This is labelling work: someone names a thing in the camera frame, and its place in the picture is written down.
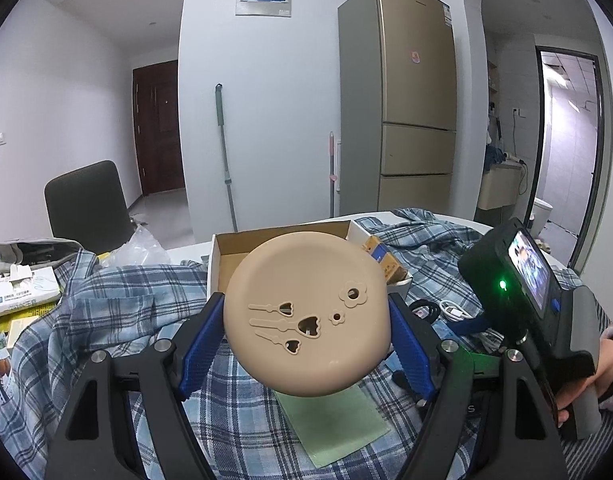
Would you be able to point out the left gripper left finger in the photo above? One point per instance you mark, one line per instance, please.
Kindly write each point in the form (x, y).
(97, 437)

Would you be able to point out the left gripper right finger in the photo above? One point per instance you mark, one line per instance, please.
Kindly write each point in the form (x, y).
(517, 437)

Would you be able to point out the gold blue carton box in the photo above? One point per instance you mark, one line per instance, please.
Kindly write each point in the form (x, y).
(392, 268)

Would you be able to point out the green square cloth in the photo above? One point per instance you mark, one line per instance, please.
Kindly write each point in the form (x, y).
(333, 427)

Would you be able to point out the person's right hand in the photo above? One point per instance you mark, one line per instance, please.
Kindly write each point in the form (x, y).
(601, 382)

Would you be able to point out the beige cabinet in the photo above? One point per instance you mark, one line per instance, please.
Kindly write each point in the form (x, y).
(500, 186)

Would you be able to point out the blue plaid shirt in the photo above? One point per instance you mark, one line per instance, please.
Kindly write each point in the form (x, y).
(238, 421)

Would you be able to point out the yellow paper package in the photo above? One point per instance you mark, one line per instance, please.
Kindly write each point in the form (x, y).
(13, 324)

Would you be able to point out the white tissue pack stack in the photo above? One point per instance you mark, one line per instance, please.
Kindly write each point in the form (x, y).
(28, 288)

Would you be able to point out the clear plastic bag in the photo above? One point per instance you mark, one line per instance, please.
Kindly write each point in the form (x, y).
(143, 249)

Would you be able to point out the shallow cardboard box tray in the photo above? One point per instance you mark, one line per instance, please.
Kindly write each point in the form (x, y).
(231, 254)

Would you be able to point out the black chair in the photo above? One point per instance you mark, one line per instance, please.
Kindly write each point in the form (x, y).
(88, 205)

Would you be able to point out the gold three-door refrigerator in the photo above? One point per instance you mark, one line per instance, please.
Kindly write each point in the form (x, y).
(398, 91)

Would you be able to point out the dark brown door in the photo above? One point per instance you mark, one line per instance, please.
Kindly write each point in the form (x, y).
(156, 127)

